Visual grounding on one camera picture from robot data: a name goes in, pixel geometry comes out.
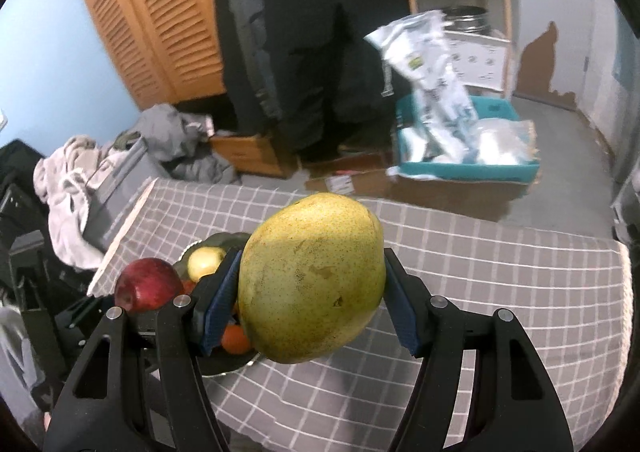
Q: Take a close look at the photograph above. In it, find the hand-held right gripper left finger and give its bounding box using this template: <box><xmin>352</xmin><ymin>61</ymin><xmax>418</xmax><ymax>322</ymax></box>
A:
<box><xmin>45</xmin><ymin>249</ymin><xmax>244</xmax><ymax>452</ymax></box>

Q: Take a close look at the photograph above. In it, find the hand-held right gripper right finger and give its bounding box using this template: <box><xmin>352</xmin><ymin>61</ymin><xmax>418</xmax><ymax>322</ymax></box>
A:
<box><xmin>382</xmin><ymin>248</ymin><xmax>576</xmax><ymax>452</ymax></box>

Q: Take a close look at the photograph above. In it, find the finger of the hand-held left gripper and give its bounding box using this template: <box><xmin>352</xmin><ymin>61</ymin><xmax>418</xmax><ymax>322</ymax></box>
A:
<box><xmin>127</xmin><ymin>310</ymin><xmax>163</xmax><ymax>348</ymax></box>

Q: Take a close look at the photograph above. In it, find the orange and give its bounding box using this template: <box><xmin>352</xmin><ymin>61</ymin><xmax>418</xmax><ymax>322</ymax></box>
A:
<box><xmin>221</xmin><ymin>324</ymin><xmax>253</xmax><ymax>355</ymax></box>

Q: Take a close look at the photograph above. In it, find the small red apple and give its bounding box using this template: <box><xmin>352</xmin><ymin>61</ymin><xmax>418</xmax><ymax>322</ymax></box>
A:
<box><xmin>114</xmin><ymin>257</ymin><xmax>185</xmax><ymax>314</ymax></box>

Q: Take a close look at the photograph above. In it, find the green glass bowl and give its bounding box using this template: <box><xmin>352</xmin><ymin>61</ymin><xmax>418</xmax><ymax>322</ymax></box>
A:
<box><xmin>172</xmin><ymin>232</ymin><xmax>261</xmax><ymax>377</ymax></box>

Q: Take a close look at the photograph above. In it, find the large yellow pear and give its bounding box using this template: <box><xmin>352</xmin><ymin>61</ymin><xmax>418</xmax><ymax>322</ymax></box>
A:
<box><xmin>237</xmin><ymin>192</ymin><xmax>386</xmax><ymax>364</ymax></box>

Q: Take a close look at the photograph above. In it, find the grey checked tablecloth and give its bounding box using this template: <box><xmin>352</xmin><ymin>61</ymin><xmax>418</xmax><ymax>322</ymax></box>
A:
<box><xmin>87</xmin><ymin>178</ymin><xmax>634</xmax><ymax>452</ymax></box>

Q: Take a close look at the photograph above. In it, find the large brown cardboard box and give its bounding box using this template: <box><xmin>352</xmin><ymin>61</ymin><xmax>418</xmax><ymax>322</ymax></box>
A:
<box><xmin>387</xmin><ymin>167</ymin><xmax>544</xmax><ymax>223</ymax></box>

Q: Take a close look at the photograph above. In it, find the grey tote bag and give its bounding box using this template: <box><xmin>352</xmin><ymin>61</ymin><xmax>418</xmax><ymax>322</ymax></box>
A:
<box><xmin>82</xmin><ymin>139</ymin><xmax>157</xmax><ymax>254</ymax></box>

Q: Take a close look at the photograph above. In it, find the small cardboard box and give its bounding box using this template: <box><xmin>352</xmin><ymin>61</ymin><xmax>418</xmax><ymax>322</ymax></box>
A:
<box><xmin>305</xmin><ymin>167</ymin><xmax>396</xmax><ymax>198</ymax></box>

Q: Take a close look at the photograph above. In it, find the white fleece blanket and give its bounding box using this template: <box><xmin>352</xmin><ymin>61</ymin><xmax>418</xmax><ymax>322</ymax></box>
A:
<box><xmin>34</xmin><ymin>136</ymin><xmax>132</xmax><ymax>271</ymax></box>

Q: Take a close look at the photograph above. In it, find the wooden drawer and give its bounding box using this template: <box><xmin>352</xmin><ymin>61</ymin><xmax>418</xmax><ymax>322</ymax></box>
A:
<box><xmin>210</xmin><ymin>132</ymin><xmax>296</xmax><ymax>178</ymax></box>

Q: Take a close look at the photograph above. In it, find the teal plastic basket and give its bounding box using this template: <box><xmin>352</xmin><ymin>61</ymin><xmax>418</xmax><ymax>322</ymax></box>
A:
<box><xmin>394</xmin><ymin>96</ymin><xmax>542</xmax><ymax>183</ymax></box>

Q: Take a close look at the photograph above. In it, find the clear plastic bag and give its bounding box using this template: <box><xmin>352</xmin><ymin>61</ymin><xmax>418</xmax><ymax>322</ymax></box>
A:
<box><xmin>467</xmin><ymin>118</ymin><xmax>539</xmax><ymax>166</ymax></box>

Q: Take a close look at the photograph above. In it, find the printed white rice bag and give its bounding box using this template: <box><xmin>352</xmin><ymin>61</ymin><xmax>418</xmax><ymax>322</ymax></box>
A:
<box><xmin>363</xmin><ymin>11</ymin><xmax>479</xmax><ymax>164</ymax></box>

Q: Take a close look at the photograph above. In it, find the white perforated basket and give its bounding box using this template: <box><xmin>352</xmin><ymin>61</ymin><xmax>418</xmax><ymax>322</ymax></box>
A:
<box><xmin>445</xmin><ymin>29</ymin><xmax>506</xmax><ymax>91</ymax></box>

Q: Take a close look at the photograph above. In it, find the black hooded coat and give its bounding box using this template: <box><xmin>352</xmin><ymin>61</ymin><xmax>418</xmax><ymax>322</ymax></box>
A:
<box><xmin>260</xmin><ymin>0</ymin><xmax>417</xmax><ymax>164</ymax></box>

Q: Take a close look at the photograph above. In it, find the black jacket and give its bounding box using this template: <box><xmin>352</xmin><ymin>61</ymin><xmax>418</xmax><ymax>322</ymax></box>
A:
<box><xmin>212</xmin><ymin>0</ymin><xmax>242</xmax><ymax>134</ymax></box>

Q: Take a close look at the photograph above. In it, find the grey jacket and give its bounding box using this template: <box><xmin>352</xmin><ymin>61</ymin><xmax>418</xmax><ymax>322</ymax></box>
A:
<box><xmin>227</xmin><ymin>0</ymin><xmax>284</xmax><ymax>119</ymax></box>

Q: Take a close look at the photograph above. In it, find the wooden louvered wardrobe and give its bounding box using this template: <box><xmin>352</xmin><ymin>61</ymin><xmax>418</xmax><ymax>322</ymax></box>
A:
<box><xmin>67</xmin><ymin>0</ymin><xmax>229</xmax><ymax>111</ymax></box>

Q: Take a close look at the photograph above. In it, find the wooden shelf rack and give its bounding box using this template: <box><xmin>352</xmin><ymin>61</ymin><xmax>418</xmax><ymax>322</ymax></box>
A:
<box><xmin>400</xmin><ymin>0</ymin><xmax>514</xmax><ymax>99</ymax></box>

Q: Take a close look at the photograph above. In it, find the steel pot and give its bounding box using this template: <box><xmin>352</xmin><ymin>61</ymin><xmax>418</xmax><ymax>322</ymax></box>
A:
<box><xmin>442</xmin><ymin>6</ymin><xmax>492</xmax><ymax>33</ymax></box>

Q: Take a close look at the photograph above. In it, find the pale blue door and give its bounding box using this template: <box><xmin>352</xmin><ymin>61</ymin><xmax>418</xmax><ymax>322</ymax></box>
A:
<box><xmin>512</xmin><ymin>0</ymin><xmax>621</xmax><ymax>111</ymax></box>

